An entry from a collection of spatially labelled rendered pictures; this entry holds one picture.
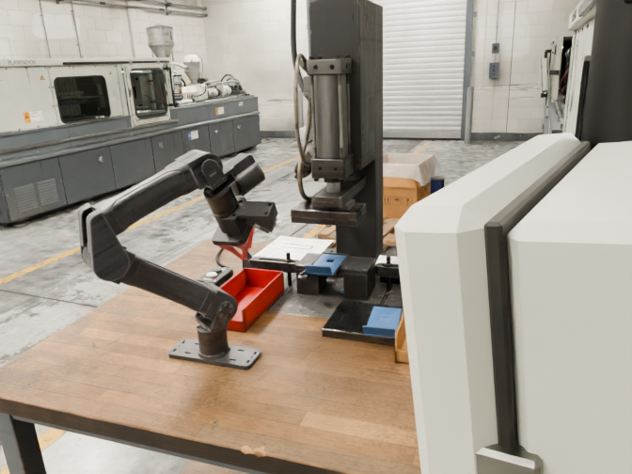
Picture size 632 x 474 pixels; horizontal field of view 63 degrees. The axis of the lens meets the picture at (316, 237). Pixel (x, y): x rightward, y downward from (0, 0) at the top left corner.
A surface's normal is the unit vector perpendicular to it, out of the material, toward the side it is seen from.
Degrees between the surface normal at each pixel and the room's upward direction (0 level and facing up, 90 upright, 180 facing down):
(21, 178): 90
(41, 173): 90
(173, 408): 0
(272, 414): 0
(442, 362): 90
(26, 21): 90
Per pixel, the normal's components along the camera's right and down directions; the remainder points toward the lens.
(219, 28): -0.38, 0.31
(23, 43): 0.92, 0.08
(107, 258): 0.59, 0.23
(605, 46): -0.93, 0.15
